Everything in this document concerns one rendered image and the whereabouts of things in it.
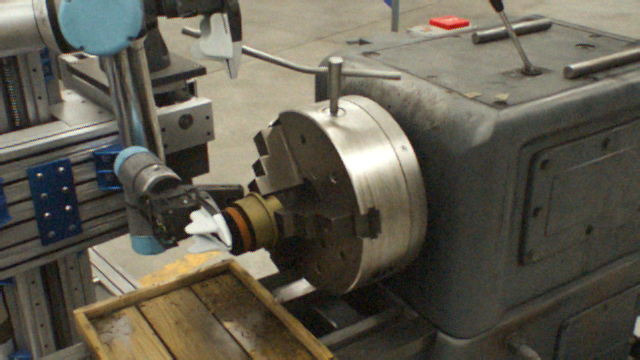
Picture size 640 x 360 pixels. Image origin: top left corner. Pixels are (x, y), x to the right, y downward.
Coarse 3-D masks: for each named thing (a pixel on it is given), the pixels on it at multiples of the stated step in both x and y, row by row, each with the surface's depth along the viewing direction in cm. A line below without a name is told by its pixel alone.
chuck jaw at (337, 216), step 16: (288, 208) 113; (304, 208) 112; (320, 208) 111; (336, 208) 110; (368, 208) 107; (288, 224) 111; (304, 224) 109; (320, 224) 109; (336, 224) 106; (352, 224) 108; (368, 224) 108; (336, 240) 107
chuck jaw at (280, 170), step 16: (272, 128) 119; (256, 144) 121; (272, 144) 118; (288, 144) 119; (272, 160) 117; (288, 160) 118; (256, 176) 119; (272, 176) 116; (288, 176) 117; (256, 192) 116; (272, 192) 116
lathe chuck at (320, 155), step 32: (288, 128) 118; (320, 128) 110; (352, 128) 111; (320, 160) 112; (352, 160) 107; (384, 160) 109; (288, 192) 124; (320, 192) 115; (352, 192) 107; (384, 192) 108; (384, 224) 109; (320, 256) 120; (352, 256) 111; (384, 256) 112; (320, 288) 123; (352, 288) 115
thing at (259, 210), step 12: (252, 192) 114; (240, 204) 112; (252, 204) 112; (264, 204) 111; (276, 204) 114; (228, 216) 110; (240, 216) 110; (252, 216) 110; (264, 216) 111; (240, 228) 109; (252, 228) 110; (264, 228) 111; (276, 228) 112; (240, 240) 109; (252, 240) 111; (264, 240) 112; (276, 240) 113; (240, 252) 111; (252, 252) 114
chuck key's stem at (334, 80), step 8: (328, 64) 110; (336, 64) 109; (328, 72) 110; (336, 72) 110; (328, 80) 111; (336, 80) 110; (328, 88) 111; (336, 88) 111; (328, 96) 112; (336, 96) 112; (336, 104) 113; (336, 112) 113
